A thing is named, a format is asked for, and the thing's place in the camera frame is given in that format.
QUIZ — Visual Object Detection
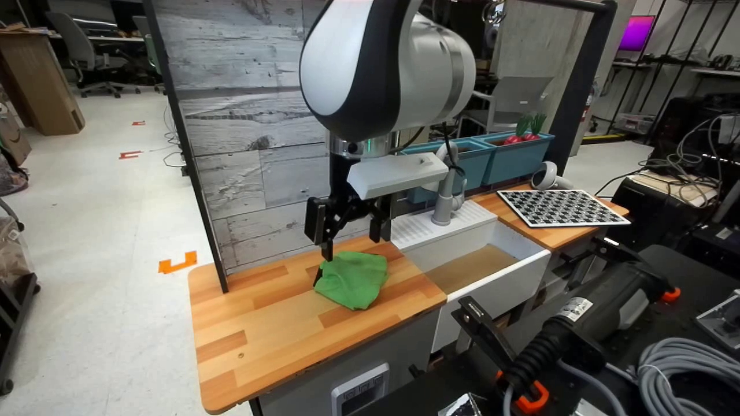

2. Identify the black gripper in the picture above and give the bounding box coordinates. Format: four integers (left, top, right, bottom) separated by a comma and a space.
303, 152, 393, 263

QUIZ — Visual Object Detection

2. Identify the green cloth towel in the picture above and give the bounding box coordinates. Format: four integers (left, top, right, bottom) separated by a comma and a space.
313, 250, 391, 311

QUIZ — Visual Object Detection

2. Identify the grey counter base cabinet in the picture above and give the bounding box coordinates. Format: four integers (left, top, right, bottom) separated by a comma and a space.
258, 306, 447, 416

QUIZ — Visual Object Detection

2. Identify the teal plastic bin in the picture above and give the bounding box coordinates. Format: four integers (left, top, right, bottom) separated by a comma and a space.
473, 132, 557, 188
401, 138, 496, 205

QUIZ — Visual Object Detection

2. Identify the white outlet panel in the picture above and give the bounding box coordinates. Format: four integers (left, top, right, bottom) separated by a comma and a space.
328, 362, 391, 416

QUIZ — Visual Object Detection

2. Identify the white sink basin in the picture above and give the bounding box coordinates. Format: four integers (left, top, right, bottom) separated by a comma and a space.
390, 202, 554, 356

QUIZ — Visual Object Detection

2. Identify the black bar clamp orange pad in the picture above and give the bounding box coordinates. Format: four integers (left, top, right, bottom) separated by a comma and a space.
449, 296, 554, 416

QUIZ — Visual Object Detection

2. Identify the green item in bin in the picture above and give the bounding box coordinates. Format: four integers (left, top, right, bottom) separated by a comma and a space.
516, 114, 548, 138

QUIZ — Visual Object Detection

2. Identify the black white checkerboard board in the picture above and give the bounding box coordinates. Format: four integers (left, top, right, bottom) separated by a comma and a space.
496, 188, 634, 232

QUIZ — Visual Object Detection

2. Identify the dark computer monitor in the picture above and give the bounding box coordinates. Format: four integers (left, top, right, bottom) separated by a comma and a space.
425, 0, 496, 62

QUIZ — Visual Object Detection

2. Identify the black equipment box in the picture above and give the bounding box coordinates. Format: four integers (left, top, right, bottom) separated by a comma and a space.
610, 177, 713, 250

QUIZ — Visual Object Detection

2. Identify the grey office chair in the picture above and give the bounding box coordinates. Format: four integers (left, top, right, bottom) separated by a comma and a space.
44, 9, 146, 101

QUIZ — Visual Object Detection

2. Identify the light wooden cabinet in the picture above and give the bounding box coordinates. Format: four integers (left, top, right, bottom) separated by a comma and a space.
0, 26, 89, 138

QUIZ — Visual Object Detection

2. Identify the monitor with magenta screen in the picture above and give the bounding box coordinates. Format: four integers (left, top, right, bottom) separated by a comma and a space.
617, 13, 658, 55

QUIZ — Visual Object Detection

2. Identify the black cart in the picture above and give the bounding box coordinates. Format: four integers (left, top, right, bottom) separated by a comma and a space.
0, 199, 42, 399

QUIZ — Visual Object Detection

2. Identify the clear plastic box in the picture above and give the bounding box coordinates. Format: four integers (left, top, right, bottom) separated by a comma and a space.
696, 287, 740, 354

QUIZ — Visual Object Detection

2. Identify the slanted black frame post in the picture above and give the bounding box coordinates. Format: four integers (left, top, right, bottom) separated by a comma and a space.
142, 0, 231, 296

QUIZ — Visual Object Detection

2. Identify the small white camera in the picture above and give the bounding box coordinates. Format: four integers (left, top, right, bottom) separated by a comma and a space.
531, 160, 573, 192

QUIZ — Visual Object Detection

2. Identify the wide black frame post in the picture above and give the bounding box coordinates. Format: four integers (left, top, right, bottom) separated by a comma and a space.
524, 0, 620, 175

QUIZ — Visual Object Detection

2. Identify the black cylindrical mount white label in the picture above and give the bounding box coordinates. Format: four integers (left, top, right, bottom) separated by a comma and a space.
531, 237, 684, 377

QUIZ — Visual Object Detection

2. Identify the grey coiled cable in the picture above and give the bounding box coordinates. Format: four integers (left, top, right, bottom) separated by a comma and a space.
634, 336, 740, 416

